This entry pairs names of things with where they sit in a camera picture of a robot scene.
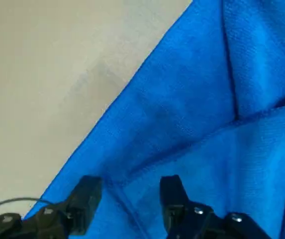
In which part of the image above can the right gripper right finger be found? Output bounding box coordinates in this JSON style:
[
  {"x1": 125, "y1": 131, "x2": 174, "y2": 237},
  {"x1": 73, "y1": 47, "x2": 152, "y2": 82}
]
[{"x1": 160, "y1": 174, "x2": 274, "y2": 239}]

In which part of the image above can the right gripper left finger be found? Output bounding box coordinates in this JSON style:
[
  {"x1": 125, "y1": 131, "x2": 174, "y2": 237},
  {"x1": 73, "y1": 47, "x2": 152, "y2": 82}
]
[{"x1": 0, "y1": 175, "x2": 103, "y2": 239}]

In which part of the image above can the blue microfibre towel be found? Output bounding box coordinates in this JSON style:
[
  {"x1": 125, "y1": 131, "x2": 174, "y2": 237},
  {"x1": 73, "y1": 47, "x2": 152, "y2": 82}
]
[{"x1": 22, "y1": 0, "x2": 285, "y2": 239}]

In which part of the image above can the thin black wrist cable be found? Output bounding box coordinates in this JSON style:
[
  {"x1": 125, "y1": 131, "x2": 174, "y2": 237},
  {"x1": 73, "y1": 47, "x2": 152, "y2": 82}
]
[{"x1": 0, "y1": 197, "x2": 48, "y2": 217}]

